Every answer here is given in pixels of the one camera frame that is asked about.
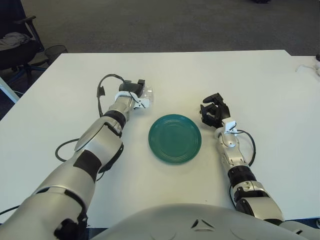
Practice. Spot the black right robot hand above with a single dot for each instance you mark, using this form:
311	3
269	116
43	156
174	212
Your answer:
223	112

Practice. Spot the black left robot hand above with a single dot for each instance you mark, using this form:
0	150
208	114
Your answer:
130	87

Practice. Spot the clear plastic bottle blue cap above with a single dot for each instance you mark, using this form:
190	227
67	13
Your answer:
149	93

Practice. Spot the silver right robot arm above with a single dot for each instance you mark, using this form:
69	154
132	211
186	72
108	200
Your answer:
257	200

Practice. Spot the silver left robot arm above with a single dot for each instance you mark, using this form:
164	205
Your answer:
75	180

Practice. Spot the green round plate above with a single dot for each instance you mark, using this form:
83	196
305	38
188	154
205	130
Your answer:
175	138

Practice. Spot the black office chair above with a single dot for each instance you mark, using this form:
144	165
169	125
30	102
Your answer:
17	53

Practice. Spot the grey robot torso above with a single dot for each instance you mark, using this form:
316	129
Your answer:
175	220

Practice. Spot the white desk leg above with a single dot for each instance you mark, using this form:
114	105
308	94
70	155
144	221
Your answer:
7	90

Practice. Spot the grey cloth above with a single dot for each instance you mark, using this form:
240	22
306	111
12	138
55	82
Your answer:
11	40

